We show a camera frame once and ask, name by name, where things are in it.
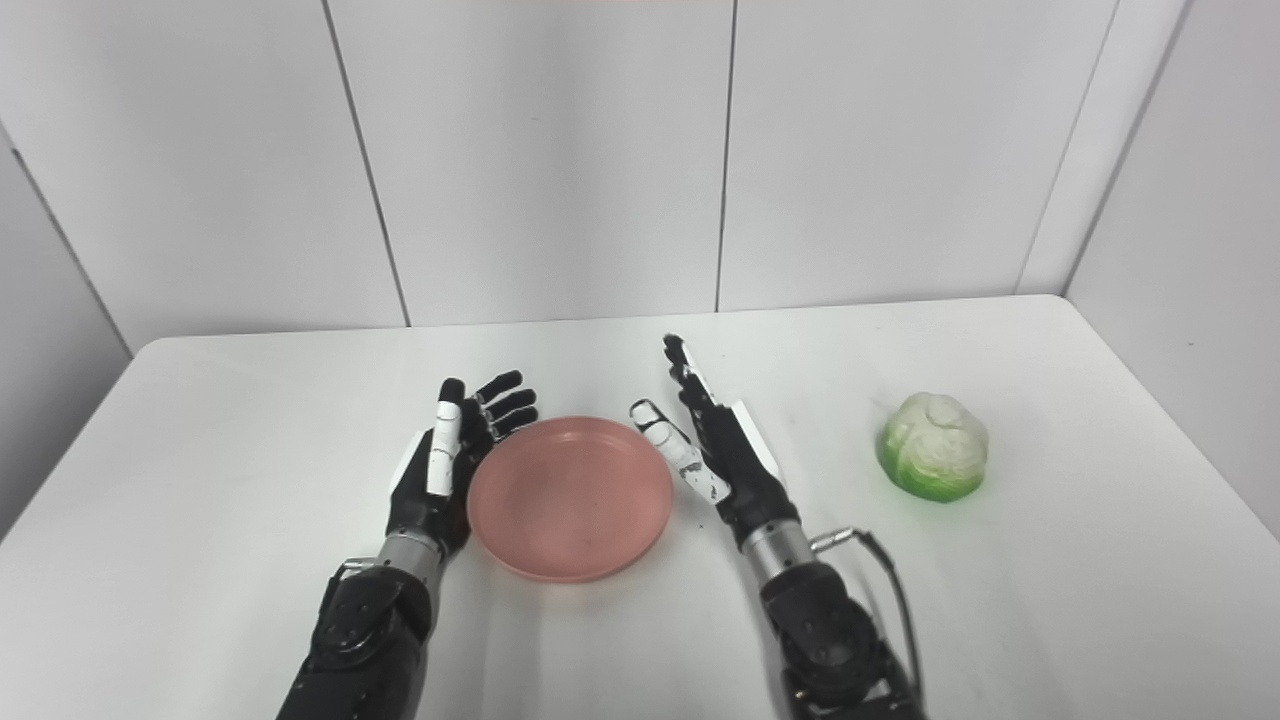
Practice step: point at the pink plate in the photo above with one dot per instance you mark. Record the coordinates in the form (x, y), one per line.
(570, 498)

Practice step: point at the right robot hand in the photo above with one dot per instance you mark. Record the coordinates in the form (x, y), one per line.
(735, 460)

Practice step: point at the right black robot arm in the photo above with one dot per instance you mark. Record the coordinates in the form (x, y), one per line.
(830, 630)

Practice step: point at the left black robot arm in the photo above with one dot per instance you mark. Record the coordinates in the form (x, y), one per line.
(370, 640)

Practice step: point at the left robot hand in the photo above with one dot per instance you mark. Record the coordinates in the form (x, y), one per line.
(440, 480)

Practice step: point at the green white cabbage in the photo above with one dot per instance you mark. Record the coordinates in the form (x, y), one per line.
(934, 446)

